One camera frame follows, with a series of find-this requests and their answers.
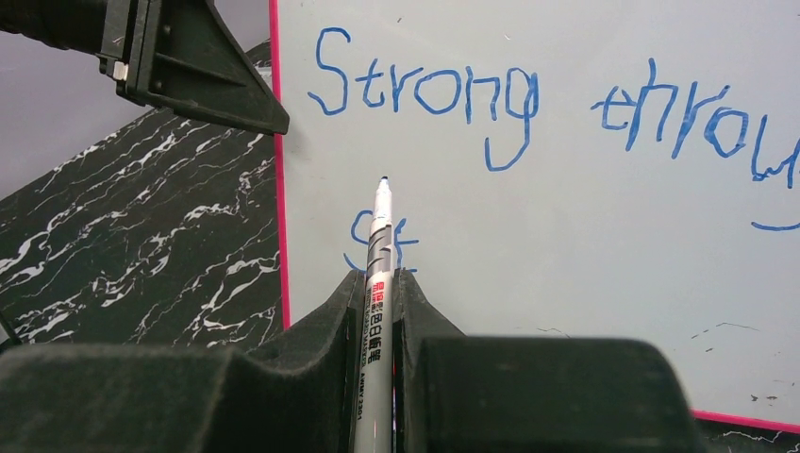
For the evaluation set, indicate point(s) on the pink-framed whiteboard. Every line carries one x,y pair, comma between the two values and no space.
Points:
560,168

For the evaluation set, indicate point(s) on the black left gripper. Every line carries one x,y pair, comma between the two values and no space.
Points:
177,55

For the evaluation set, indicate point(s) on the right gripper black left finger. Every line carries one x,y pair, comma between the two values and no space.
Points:
295,393

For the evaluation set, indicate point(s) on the white whiteboard marker pen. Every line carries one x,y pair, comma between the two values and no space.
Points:
373,424

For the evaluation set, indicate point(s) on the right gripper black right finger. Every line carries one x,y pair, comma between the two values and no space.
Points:
467,393

